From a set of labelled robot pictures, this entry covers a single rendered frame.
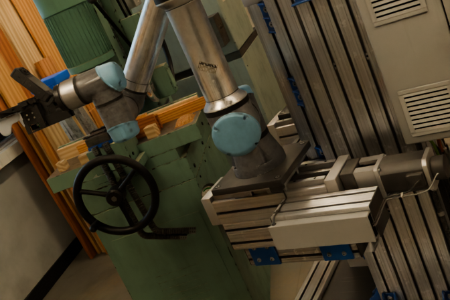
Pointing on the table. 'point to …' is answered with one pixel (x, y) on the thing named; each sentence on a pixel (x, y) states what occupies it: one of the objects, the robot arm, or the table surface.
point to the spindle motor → (73, 25)
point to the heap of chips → (185, 120)
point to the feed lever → (106, 16)
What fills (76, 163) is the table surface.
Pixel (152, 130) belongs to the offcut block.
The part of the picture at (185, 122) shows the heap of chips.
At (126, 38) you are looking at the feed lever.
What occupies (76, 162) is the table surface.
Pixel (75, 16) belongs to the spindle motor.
